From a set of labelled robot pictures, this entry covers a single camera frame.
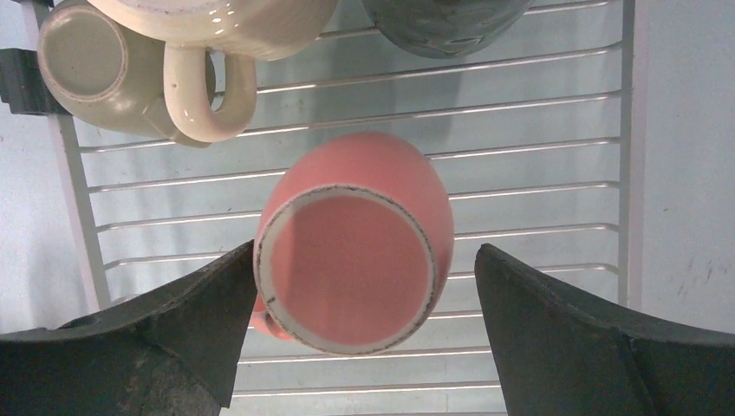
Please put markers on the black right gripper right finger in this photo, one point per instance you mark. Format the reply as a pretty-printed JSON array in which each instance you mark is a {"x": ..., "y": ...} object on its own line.
[{"x": 560, "y": 350}]

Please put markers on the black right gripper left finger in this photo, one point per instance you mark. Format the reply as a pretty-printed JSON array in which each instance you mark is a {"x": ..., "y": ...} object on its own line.
[{"x": 171, "y": 351}]

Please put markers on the clear acrylic dish rack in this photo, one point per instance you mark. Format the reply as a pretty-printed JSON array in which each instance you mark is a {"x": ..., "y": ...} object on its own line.
[{"x": 526, "y": 136}]

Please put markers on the pink ribbed mug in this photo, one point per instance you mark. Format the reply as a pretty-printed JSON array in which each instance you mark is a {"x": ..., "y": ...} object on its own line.
[{"x": 354, "y": 246}]

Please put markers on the small beige cup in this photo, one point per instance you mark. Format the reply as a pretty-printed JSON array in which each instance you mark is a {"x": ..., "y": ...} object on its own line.
[{"x": 106, "y": 74}]

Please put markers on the cream beige mug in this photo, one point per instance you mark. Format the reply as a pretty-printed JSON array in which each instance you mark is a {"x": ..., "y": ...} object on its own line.
[{"x": 244, "y": 30}]

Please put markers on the dark grey mug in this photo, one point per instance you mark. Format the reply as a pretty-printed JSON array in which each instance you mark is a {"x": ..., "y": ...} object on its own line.
[{"x": 444, "y": 29}]

